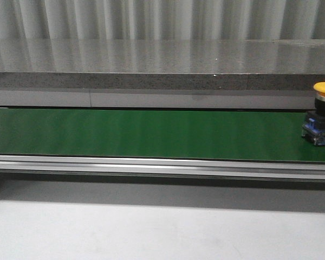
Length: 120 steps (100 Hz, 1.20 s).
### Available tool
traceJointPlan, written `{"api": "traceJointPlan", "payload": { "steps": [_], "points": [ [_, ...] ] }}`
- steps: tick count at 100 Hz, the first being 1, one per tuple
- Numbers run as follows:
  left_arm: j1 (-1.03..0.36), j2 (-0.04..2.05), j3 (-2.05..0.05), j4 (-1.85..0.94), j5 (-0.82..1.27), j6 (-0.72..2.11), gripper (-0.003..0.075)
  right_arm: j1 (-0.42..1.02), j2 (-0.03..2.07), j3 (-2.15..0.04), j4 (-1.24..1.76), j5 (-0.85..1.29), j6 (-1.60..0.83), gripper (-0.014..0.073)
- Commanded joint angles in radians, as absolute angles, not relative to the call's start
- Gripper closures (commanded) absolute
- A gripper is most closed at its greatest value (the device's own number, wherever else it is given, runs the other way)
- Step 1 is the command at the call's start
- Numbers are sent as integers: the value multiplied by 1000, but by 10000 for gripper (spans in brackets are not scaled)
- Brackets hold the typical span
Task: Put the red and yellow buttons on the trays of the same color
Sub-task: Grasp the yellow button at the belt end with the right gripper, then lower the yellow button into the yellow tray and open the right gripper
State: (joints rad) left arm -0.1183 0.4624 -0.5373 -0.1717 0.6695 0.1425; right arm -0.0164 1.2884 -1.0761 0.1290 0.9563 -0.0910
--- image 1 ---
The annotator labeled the yellow push button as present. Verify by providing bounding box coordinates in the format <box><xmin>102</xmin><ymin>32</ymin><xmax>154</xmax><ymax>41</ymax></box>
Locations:
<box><xmin>302</xmin><ymin>82</ymin><xmax>325</xmax><ymax>146</ymax></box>

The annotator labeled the green conveyor belt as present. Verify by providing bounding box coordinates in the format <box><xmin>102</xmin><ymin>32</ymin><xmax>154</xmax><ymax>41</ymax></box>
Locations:
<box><xmin>0</xmin><ymin>108</ymin><xmax>325</xmax><ymax>181</ymax></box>

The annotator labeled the white curtain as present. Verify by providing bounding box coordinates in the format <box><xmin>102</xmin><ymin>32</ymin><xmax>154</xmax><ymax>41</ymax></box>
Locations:
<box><xmin>0</xmin><ymin>1</ymin><xmax>325</xmax><ymax>40</ymax></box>

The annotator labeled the grey granite counter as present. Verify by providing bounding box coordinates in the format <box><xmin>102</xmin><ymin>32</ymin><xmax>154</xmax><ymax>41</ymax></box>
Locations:
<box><xmin>0</xmin><ymin>38</ymin><xmax>325</xmax><ymax>110</ymax></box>

